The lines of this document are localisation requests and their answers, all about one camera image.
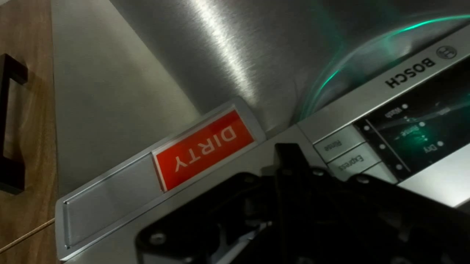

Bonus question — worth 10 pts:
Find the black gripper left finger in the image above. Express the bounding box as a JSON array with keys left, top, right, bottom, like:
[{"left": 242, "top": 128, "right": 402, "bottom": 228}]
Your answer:
[{"left": 134, "top": 169, "right": 302, "bottom": 264}]

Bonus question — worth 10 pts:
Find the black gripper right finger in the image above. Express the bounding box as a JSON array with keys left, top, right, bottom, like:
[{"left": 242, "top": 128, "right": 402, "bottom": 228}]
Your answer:
[{"left": 274, "top": 143, "right": 470, "bottom": 264}]

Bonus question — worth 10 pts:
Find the red dirty magnet sign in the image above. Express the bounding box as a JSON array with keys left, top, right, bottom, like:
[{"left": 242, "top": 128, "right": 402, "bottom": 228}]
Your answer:
[{"left": 152, "top": 109, "right": 253, "bottom": 190}]

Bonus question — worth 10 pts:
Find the stainless steel dishwasher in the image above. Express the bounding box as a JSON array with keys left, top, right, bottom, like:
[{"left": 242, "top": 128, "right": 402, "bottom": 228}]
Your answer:
[{"left": 51, "top": 0, "right": 470, "bottom": 264}]

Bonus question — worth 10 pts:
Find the wooden cabinet door right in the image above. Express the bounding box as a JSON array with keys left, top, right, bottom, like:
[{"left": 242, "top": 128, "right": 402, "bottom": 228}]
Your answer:
[{"left": 0, "top": 0, "right": 57, "bottom": 264}]

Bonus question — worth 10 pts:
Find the black cabinet handle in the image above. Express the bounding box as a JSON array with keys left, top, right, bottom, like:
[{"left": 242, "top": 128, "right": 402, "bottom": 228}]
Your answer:
[{"left": 0, "top": 54, "right": 27, "bottom": 193}]

